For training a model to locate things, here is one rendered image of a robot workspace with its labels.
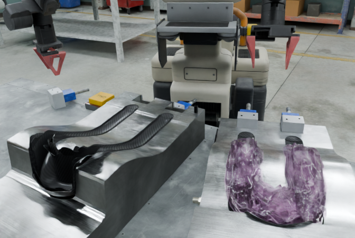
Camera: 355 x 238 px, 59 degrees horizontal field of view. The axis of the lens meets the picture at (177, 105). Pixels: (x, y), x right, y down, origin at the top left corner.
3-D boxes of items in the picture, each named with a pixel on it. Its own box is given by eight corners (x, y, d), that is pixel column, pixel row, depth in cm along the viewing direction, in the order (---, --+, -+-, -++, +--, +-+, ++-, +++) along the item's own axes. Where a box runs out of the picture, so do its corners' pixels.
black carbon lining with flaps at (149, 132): (129, 109, 87) (126, 77, 83) (180, 123, 79) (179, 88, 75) (17, 184, 60) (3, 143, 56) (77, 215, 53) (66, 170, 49)
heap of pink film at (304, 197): (230, 141, 73) (232, 111, 70) (311, 149, 69) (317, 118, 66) (217, 229, 51) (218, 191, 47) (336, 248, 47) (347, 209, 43)
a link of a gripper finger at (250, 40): (275, 67, 75) (278, 27, 74) (244, 66, 76) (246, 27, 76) (272, 70, 81) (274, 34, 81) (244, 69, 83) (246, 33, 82)
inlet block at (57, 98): (87, 94, 114) (84, 80, 112) (92, 98, 111) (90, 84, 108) (50, 104, 107) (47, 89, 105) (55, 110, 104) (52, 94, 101)
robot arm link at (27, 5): (58, -1, 87) (43, -21, 89) (16, 5, 80) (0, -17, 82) (53, 31, 96) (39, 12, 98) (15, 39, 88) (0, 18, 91)
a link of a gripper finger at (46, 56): (48, 79, 96) (41, 49, 91) (41, 73, 101) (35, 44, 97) (70, 74, 99) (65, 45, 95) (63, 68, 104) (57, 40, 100)
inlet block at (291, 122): (277, 115, 90) (279, 98, 87) (296, 116, 89) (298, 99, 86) (280, 140, 78) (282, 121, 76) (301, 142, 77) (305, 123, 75)
